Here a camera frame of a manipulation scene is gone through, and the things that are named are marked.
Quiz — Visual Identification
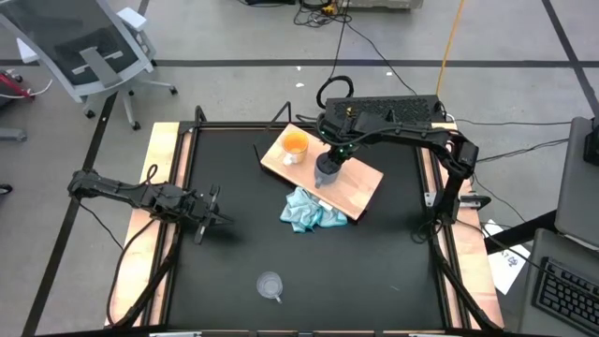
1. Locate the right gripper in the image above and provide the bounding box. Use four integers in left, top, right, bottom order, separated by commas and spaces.
316, 113, 365, 174

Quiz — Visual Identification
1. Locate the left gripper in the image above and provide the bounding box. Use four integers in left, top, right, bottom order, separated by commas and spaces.
189, 183, 235, 246

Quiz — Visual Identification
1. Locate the grey plastic mug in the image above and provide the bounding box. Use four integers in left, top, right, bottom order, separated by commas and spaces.
313, 153, 343, 190

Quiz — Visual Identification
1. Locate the yellow ceramic mug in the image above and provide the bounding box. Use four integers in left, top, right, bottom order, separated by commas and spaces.
280, 130, 311, 167

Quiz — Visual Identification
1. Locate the clear glass cup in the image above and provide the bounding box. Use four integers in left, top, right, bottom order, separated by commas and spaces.
255, 270, 285, 305

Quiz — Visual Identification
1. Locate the wooden shelf board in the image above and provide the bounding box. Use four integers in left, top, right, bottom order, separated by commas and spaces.
259, 122, 386, 222

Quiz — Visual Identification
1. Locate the light blue cloth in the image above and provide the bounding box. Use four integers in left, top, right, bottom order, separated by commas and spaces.
279, 186, 349, 234

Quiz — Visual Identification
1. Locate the black perforated computer case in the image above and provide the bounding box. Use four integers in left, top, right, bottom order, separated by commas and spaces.
324, 94, 446, 126

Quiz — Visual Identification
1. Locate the wooden table side plank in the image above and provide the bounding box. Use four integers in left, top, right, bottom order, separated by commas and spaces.
103, 121, 194, 328
417, 121, 505, 330

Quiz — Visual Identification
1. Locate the white paper sheet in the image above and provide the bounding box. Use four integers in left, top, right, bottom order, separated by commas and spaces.
485, 218, 533, 297

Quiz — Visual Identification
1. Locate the grey mesh office chair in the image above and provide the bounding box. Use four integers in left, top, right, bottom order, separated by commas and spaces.
0, 0, 180, 132

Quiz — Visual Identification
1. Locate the grey keyboard desk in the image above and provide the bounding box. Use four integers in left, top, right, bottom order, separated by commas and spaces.
516, 227, 599, 337

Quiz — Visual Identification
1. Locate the red object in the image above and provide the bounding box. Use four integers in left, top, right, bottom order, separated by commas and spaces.
0, 68, 35, 102

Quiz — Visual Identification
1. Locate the black computer keyboard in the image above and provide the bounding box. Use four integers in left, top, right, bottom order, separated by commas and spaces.
532, 256, 599, 337

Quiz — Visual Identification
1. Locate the black metal shelf frame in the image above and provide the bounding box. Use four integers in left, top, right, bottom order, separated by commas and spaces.
252, 100, 294, 164

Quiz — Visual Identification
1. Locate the black cable loop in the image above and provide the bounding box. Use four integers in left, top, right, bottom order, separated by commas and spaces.
315, 74, 356, 111

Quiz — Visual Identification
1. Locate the black table edge frame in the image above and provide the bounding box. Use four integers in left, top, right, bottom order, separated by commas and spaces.
158, 119, 453, 331

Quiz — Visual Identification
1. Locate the black cable bundle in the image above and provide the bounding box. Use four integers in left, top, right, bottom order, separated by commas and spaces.
292, 0, 355, 29

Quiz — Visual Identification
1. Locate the yellow floor cable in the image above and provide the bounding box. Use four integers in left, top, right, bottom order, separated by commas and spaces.
434, 0, 468, 98

